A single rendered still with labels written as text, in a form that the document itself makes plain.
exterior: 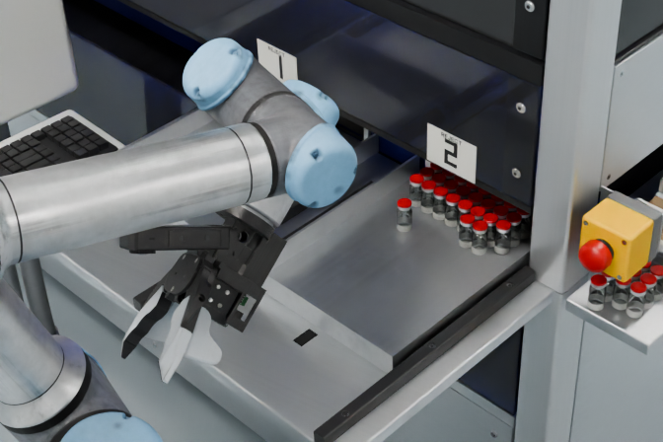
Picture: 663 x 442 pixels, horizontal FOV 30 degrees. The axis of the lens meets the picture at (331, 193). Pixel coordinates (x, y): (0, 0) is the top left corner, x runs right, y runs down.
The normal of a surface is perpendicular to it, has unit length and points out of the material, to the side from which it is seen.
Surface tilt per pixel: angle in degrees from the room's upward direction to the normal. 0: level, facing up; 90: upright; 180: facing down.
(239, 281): 60
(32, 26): 90
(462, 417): 90
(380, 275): 0
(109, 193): 53
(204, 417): 0
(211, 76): 35
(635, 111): 90
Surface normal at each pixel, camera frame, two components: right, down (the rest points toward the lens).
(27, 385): 0.42, 0.57
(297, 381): -0.04, -0.79
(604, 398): 0.71, 0.40
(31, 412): -0.12, 0.05
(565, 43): -0.70, 0.45
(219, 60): -0.52, -0.45
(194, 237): 0.44, 0.03
